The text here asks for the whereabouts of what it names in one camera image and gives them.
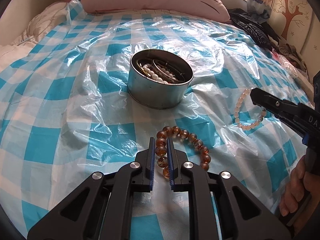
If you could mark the tree pattern headboard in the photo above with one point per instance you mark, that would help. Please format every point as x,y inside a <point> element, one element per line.
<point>297,24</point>

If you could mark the blue checkered plastic sheet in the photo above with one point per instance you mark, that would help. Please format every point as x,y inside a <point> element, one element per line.
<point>66,111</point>

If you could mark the pile of clothes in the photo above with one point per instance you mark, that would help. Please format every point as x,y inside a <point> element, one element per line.
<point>292,55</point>

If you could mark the right hand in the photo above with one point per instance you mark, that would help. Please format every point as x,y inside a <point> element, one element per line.
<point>300,182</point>

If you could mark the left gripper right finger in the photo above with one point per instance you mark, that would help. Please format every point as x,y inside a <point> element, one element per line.
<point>220,207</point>

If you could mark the black plastic bag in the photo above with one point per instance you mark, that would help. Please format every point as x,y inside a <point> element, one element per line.
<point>262,34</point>

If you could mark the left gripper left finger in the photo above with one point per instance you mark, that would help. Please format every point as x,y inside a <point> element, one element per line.
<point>101,206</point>

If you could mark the white quilt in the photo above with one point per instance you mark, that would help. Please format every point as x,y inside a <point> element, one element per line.
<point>22,30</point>

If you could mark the silver metal bangle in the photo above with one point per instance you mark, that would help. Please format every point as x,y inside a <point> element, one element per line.
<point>167,72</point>

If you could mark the round metal tin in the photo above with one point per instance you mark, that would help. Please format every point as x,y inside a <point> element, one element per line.
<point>146,87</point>

